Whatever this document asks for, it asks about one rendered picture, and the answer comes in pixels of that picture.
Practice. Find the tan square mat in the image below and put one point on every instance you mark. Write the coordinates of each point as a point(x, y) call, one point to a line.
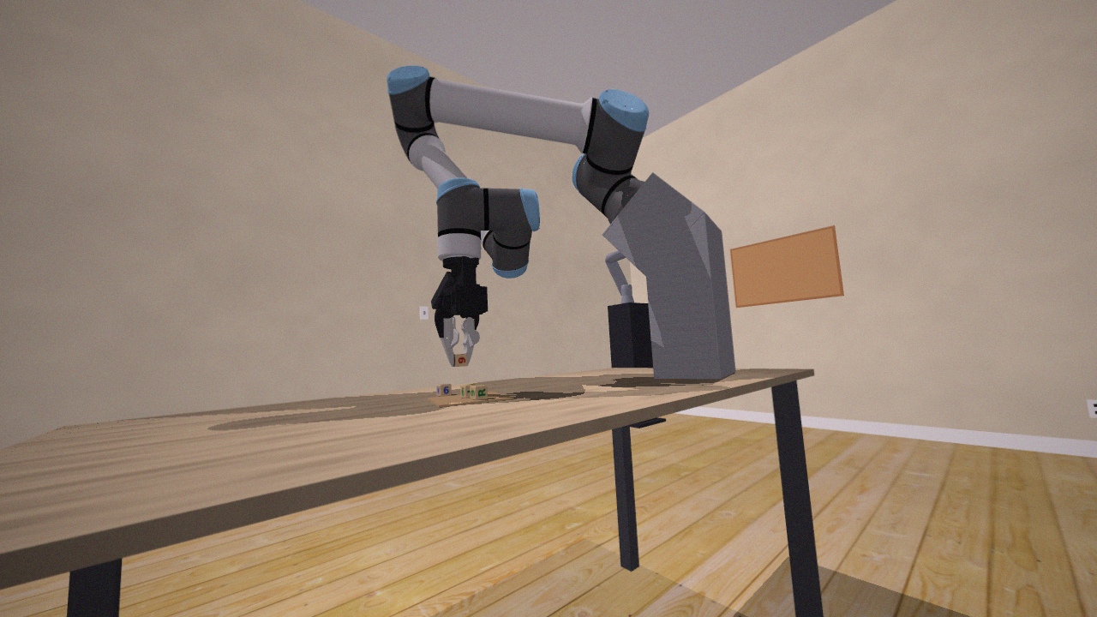
point(454, 400)

